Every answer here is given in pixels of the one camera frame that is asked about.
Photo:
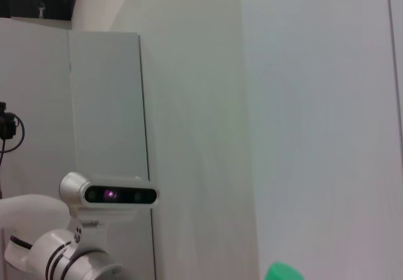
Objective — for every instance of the green capped clear test tube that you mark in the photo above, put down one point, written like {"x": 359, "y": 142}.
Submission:
{"x": 283, "y": 272}

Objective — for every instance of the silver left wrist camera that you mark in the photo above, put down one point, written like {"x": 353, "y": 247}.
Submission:
{"x": 110, "y": 195}

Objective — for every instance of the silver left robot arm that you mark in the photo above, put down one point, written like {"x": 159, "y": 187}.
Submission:
{"x": 82, "y": 264}

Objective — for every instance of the black clamp device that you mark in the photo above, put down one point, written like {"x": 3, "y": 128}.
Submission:
{"x": 6, "y": 126}

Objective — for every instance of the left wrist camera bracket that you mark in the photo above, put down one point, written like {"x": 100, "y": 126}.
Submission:
{"x": 104, "y": 216}

